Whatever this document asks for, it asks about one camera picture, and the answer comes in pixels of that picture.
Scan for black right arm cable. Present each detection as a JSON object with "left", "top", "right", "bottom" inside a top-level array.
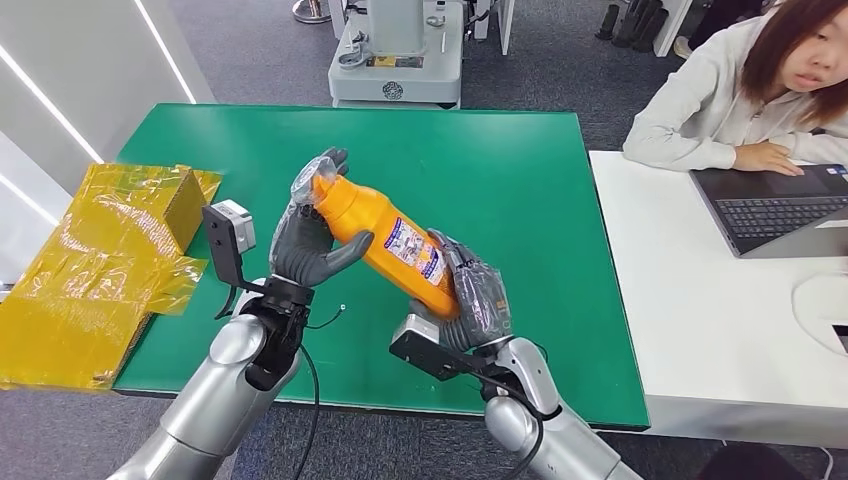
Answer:
[{"left": 463, "top": 367, "right": 547, "bottom": 480}]

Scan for orange bottle with clear cap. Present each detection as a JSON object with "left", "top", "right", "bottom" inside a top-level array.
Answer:
[{"left": 290, "top": 155, "right": 463, "bottom": 321}]

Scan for white furniture leg panel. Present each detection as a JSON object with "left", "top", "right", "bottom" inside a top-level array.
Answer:
[{"left": 493, "top": 0, "right": 517, "bottom": 58}]

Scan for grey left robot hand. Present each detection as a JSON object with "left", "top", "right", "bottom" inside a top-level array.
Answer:
[{"left": 268, "top": 146, "right": 376, "bottom": 290}]

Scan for green table mat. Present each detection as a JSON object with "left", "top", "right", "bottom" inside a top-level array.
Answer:
[{"left": 113, "top": 102, "right": 652, "bottom": 431}]

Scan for white desk end panel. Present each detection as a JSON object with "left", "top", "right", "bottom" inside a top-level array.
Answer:
[{"left": 652, "top": 0, "right": 694, "bottom": 60}]

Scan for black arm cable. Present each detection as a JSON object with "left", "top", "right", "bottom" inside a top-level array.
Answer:
[
  {"left": 463, "top": 367, "right": 547, "bottom": 480},
  {"left": 291, "top": 343, "right": 322, "bottom": 480}
]

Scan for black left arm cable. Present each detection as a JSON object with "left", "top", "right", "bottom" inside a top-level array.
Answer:
[{"left": 291, "top": 343, "right": 322, "bottom": 480}]

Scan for white round device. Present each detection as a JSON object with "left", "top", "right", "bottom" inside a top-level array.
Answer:
[{"left": 791, "top": 272, "right": 848, "bottom": 358}]

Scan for clear plastic hand cover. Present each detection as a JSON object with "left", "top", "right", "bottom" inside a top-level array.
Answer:
[
  {"left": 268, "top": 195, "right": 313, "bottom": 263},
  {"left": 453, "top": 254, "right": 515, "bottom": 337}
]

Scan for white desk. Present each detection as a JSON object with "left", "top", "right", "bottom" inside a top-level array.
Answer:
[{"left": 588, "top": 150, "right": 848, "bottom": 450}]

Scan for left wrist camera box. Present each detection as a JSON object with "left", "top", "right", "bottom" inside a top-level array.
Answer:
[{"left": 201, "top": 199, "right": 266, "bottom": 321}]

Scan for grey-white machine base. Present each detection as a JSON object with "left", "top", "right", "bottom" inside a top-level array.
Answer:
[{"left": 327, "top": 0, "right": 465, "bottom": 111}]

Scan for black chair back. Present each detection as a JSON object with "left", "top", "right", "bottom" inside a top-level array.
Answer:
[{"left": 695, "top": 442, "right": 813, "bottom": 480}]

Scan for yellow taped cardboard box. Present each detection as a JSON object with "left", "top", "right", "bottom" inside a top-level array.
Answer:
[{"left": 0, "top": 162, "right": 225, "bottom": 392}]

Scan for person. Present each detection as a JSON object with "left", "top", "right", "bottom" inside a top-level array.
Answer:
[{"left": 622, "top": 0, "right": 848, "bottom": 178}]

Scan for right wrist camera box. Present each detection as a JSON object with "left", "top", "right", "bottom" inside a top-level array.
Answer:
[{"left": 389, "top": 312, "right": 493, "bottom": 384}]

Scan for dark grey laptop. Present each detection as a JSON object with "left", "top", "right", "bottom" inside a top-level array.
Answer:
[{"left": 688, "top": 163, "right": 848, "bottom": 260}]

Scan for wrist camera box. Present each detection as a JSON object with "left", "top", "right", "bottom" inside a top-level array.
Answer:
[
  {"left": 201, "top": 199, "right": 266, "bottom": 321},
  {"left": 389, "top": 312, "right": 493, "bottom": 384}
]

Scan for black chair legs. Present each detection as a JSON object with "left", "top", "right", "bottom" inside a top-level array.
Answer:
[{"left": 594, "top": 0, "right": 669, "bottom": 56}]

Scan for person's hand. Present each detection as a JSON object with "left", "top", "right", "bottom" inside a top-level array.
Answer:
[{"left": 731, "top": 140, "right": 805, "bottom": 178}]

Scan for thin black wire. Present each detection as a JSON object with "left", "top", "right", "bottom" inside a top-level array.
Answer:
[{"left": 305, "top": 303, "right": 347, "bottom": 331}]

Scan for chrome stand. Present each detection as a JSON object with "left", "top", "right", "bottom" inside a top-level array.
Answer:
[{"left": 292, "top": 0, "right": 333, "bottom": 26}]

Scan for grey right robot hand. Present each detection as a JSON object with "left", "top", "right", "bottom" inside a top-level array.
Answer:
[{"left": 407, "top": 228, "right": 515, "bottom": 353}]

